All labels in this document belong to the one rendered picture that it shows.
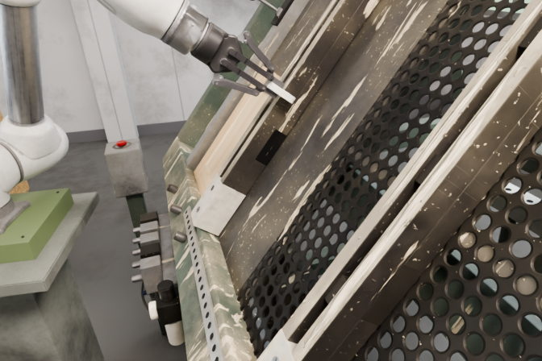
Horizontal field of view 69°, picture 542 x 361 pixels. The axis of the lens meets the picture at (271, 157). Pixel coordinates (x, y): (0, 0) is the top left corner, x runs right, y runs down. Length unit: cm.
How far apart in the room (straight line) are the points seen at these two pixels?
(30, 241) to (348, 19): 106
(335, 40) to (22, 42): 87
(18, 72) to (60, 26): 305
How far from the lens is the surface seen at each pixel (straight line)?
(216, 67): 81
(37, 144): 148
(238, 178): 93
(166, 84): 427
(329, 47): 91
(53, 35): 446
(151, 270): 116
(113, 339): 211
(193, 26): 77
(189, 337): 85
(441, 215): 49
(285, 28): 128
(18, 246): 137
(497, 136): 49
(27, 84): 140
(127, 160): 151
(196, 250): 94
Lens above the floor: 145
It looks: 25 degrees down
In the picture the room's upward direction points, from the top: 5 degrees counter-clockwise
